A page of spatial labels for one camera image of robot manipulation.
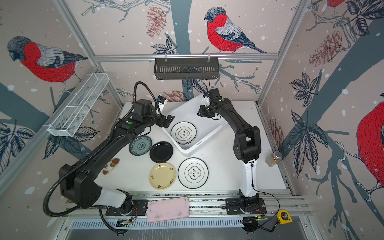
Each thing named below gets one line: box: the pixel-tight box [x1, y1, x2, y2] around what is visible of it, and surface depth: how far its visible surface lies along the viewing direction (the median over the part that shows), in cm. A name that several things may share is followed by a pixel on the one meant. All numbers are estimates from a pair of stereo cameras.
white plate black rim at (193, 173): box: [177, 157, 209, 189], surface depth 86 cm
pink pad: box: [147, 196, 190, 223], surface depth 73 cm
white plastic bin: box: [162, 94, 228, 157], surface depth 103 cm
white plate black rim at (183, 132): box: [170, 121, 197, 144], surface depth 103 cm
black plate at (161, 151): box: [149, 141, 174, 163], surface depth 94 cm
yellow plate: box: [149, 162, 176, 190], surface depth 86 cm
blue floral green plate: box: [128, 135, 153, 156], surface depth 97 cm
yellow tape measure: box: [276, 209, 293, 225], surface depth 70 cm
